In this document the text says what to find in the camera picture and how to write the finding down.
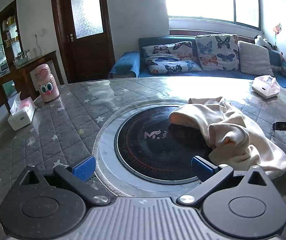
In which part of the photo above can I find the colourful pinwheel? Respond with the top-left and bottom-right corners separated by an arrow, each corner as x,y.
273,23 -> 283,49

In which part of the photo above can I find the dark wooden door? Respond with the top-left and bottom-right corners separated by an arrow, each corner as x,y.
50,0 -> 116,84

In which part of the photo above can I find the panda plush toy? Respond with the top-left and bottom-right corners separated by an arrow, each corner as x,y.
254,35 -> 275,49

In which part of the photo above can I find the pink cartoon thermos bottle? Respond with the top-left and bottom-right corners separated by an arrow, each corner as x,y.
30,64 -> 59,102

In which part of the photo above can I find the window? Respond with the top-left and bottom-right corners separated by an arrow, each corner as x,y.
163,0 -> 261,29

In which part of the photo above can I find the square butterfly print cushion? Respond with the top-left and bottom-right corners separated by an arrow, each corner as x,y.
195,34 -> 241,71

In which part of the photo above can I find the grey cushion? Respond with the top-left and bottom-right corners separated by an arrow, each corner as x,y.
238,41 -> 275,77

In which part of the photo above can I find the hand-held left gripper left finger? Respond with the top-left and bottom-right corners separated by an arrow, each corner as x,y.
18,155 -> 110,206

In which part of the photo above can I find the white tissue box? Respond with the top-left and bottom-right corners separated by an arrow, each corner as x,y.
7,91 -> 36,131

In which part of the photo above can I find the wide butterfly print cushion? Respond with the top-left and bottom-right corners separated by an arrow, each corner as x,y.
142,41 -> 203,75

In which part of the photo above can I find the cream garment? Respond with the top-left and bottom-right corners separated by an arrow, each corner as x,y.
168,96 -> 286,180

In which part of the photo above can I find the pink tissue pack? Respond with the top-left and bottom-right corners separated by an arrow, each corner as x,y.
251,75 -> 281,99

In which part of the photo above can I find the dark wooden cabinet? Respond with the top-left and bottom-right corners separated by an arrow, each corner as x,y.
0,0 -> 64,120

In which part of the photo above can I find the round black induction cooktop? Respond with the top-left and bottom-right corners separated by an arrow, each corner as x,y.
94,102 -> 221,197

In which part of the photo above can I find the blue sofa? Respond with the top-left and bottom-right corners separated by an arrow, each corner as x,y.
108,35 -> 286,103

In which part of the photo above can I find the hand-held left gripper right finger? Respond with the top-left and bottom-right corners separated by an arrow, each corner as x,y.
177,156 -> 270,205

